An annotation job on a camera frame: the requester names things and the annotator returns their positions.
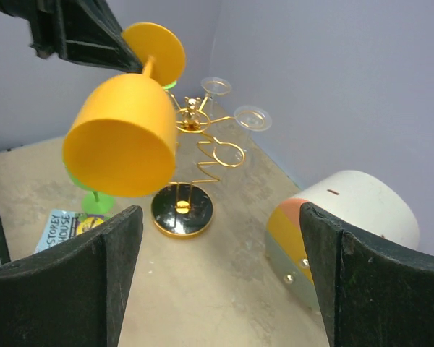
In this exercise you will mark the clear wine glass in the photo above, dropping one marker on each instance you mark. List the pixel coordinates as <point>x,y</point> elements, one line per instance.
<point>251,119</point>
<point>213,87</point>

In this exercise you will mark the pastel mini drawer chest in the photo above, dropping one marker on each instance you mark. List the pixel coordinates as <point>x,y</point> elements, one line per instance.
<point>353,196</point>

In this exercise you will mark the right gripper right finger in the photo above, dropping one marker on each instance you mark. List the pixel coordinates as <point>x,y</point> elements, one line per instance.
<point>371,291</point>

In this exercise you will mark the blue treehouse book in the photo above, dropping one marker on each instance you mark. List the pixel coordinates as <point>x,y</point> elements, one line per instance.
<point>63,225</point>

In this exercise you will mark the orange plastic goblet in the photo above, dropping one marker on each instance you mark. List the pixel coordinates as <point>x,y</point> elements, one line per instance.
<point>123,140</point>

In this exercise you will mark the green plastic goblet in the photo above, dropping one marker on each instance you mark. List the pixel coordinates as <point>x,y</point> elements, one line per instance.
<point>170,85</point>
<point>94,202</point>

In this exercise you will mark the gold wine glass rack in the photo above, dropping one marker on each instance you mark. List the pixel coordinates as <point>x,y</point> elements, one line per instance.
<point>184,210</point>

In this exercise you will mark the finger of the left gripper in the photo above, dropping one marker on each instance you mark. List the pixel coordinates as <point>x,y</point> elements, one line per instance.
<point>89,34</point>

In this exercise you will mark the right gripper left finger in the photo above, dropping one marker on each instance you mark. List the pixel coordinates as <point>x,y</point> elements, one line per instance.
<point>74,293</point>

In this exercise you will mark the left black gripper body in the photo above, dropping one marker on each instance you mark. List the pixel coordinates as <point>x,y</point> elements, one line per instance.
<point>46,23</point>

